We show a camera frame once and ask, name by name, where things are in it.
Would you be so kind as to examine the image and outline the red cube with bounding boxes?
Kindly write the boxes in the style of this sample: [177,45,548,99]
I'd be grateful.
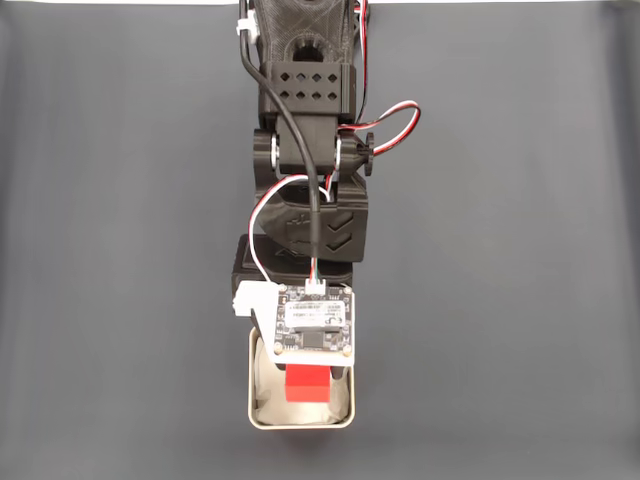
[283,363,332,404]

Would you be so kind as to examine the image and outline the square beige box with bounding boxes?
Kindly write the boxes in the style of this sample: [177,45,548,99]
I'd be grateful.
[247,327,357,431]

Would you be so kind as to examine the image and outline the grey table mat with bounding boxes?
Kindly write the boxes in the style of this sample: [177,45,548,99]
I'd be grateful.
[0,2,640,480]

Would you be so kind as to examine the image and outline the camera board on white mount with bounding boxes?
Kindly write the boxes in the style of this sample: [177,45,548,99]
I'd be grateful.
[232,279,357,366]

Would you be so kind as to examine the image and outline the black camera cable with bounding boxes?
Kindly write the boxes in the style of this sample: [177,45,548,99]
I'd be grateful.
[238,0,324,262]

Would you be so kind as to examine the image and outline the red white black servo wire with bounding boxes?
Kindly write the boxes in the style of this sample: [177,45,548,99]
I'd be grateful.
[349,0,424,157]

